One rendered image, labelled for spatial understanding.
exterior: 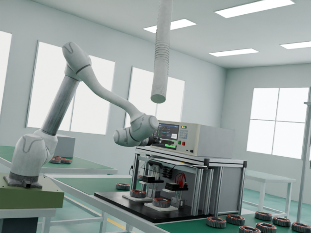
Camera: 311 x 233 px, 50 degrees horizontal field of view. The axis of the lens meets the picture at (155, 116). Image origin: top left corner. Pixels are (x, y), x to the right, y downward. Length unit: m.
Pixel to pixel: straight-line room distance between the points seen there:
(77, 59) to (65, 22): 5.12
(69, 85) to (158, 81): 1.57
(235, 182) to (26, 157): 1.31
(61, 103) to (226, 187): 1.17
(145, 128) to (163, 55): 1.99
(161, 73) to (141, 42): 4.47
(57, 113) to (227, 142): 1.14
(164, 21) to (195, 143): 2.01
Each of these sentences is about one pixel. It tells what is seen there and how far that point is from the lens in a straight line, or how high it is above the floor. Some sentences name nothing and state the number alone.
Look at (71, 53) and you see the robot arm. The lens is 1.97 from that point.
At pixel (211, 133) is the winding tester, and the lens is 2.23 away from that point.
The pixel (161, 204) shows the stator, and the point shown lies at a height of 0.80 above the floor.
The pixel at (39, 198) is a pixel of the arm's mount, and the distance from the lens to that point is 1.95.
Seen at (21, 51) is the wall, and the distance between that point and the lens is 6.65.
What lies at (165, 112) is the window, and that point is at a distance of 8.43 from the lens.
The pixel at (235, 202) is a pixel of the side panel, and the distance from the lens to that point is 2.38.
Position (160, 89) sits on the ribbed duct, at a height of 1.66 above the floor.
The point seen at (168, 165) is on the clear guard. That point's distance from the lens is 1.95.
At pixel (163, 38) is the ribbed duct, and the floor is 2.25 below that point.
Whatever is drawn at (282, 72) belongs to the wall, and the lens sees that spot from 9.23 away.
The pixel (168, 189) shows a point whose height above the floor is 0.88.
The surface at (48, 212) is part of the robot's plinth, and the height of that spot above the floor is 0.73.
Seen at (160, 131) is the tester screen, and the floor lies 1.24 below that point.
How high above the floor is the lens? 1.25
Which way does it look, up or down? 2 degrees up
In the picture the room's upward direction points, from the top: 7 degrees clockwise
